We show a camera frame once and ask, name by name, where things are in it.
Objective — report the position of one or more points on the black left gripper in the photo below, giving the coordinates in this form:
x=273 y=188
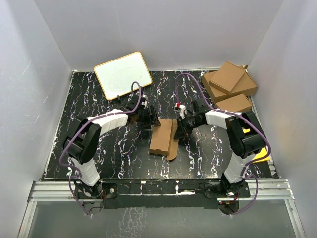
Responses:
x=147 y=124

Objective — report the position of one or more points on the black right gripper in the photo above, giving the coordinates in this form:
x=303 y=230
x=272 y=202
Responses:
x=183 y=129

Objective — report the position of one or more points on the cardboard box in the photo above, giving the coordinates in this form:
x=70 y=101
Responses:
x=246 y=86
x=238 y=103
x=227 y=77
x=162 y=139

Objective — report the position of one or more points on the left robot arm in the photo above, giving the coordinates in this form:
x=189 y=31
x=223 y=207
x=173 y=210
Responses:
x=82 y=141

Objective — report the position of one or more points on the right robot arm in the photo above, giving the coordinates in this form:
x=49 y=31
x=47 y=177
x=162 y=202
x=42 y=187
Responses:
x=245 y=135

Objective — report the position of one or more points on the yellow booklet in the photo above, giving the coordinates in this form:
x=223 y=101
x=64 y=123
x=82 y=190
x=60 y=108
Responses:
x=261 y=154

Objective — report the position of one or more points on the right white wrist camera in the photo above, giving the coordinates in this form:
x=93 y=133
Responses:
x=180 y=109

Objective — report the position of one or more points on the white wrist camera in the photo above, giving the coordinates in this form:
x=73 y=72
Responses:
x=143 y=101
x=180 y=109

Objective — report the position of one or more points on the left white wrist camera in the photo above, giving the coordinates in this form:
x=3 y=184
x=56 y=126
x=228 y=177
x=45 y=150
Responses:
x=143 y=101

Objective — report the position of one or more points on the whiteboard with orange frame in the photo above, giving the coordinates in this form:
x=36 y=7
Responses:
x=116 y=76

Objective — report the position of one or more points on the black base frame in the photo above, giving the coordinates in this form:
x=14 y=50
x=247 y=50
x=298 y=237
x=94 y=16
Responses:
x=201 y=200

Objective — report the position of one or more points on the aluminium rail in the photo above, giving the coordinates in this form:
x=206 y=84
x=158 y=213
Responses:
x=263 y=189

